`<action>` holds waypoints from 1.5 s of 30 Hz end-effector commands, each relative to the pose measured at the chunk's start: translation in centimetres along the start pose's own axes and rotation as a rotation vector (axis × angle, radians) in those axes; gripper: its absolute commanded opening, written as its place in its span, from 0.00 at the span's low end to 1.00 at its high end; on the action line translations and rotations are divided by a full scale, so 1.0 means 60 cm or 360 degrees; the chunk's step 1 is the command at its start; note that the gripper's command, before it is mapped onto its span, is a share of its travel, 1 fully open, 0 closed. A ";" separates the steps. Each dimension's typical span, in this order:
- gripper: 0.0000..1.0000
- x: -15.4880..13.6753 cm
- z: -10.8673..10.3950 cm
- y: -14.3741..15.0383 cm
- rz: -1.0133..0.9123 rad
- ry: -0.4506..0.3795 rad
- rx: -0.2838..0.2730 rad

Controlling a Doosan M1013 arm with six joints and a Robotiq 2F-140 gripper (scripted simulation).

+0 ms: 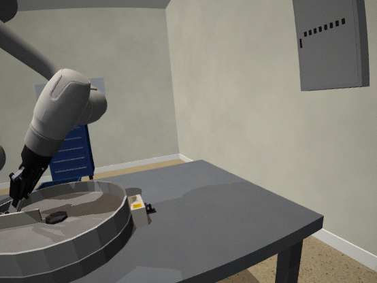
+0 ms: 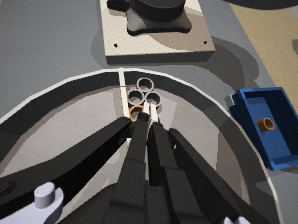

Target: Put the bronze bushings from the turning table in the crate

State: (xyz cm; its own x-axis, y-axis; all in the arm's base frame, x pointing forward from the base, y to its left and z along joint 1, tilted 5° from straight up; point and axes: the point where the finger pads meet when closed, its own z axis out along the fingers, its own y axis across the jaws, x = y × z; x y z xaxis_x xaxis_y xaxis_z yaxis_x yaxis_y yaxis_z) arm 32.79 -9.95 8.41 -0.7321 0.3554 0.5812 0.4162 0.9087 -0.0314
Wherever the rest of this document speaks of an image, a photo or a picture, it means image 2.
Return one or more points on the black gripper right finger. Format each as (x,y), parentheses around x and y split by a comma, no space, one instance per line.
(186,175)

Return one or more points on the blue open tray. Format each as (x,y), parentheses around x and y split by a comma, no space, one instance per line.
(272,103)

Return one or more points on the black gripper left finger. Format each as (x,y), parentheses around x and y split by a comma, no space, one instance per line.
(37,194)

